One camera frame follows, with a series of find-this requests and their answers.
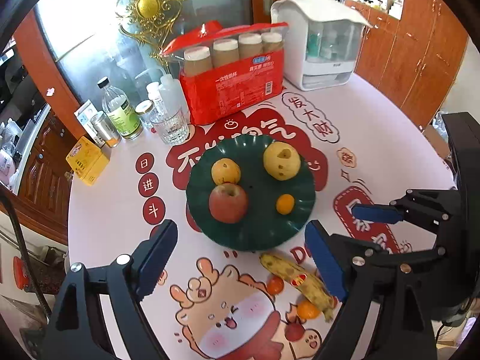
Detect spotted yellow banana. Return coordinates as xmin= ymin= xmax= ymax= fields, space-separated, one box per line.
xmin=259 ymin=253 xmax=336 ymax=323

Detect red lychee fruit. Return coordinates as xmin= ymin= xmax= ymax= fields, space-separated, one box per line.
xmin=285 ymin=322 xmax=305 ymax=342

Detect red cherry tomato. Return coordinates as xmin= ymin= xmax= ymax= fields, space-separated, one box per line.
xmin=266 ymin=275 xmax=284 ymax=296

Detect red apple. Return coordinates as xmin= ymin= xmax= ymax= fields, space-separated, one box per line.
xmin=208 ymin=183 xmax=248 ymax=224

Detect brown yellow russet pear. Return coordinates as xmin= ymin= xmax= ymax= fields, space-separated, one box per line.
xmin=211 ymin=158 xmax=241 ymax=185

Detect small orange tangerine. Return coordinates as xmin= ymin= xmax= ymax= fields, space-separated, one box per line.
xmin=297 ymin=299 xmax=320 ymax=320

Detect festive printed tablecloth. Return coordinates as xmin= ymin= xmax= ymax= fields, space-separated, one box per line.
xmin=68 ymin=77 xmax=453 ymax=359

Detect yellow cardboard box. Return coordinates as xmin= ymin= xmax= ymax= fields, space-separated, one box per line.
xmin=66 ymin=136 xmax=109 ymax=186

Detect small silver can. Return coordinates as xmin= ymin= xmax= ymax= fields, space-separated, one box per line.
xmin=90 ymin=111 xmax=121 ymax=148

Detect green label glass bottle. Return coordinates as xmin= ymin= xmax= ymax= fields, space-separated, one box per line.
xmin=97 ymin=76 xmax=143 ymax=140

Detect white carton box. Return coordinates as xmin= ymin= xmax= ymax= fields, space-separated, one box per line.
xmin=74 ymin=100 xmax=105 ymax=148

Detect clear ribbed drinking glass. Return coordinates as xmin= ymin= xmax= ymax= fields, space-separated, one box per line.
xmin=151 ymin=108 xmax=189 ymax=146

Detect small glass jar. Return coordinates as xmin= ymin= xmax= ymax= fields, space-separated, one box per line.
xmin=135 ymin=99 xmax=155 ymax=129

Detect red paper cup package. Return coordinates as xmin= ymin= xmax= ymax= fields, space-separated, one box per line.
xmin=161 ymin=20 xmax=289 ymax=125

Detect white squeeze bottle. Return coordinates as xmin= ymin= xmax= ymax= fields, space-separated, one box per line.
xmin=159 ymin=74 xmax=188 ymax=116

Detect gold ornament door decoration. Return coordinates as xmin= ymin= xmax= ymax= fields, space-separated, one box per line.
xmin=115 ymin=0 xmax=187 ymax=65

